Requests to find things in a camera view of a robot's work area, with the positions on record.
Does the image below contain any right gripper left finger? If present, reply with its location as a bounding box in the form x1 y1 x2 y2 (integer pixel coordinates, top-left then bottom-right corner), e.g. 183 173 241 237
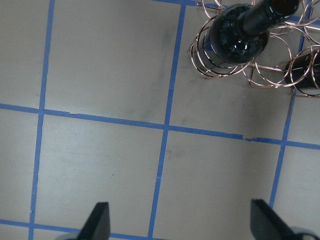
77 202 111 240

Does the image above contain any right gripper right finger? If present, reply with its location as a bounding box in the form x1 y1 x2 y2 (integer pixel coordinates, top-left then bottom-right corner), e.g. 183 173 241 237
250 199 300 240

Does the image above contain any dark wine bottle far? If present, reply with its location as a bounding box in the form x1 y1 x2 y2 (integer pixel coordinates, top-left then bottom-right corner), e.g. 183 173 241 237
284 50 320 89

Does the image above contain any dark wine bottle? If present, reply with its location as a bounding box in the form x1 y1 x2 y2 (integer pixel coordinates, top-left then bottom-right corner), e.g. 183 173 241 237
209 0 300 64
284 50 320 89

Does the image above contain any dark wine bottle near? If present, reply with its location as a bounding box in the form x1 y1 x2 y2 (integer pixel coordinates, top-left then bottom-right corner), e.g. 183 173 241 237
209 0 300 64

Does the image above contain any copper wire bottle basket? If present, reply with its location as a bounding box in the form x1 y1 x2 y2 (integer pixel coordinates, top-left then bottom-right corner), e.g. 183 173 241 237
188 0 320 98

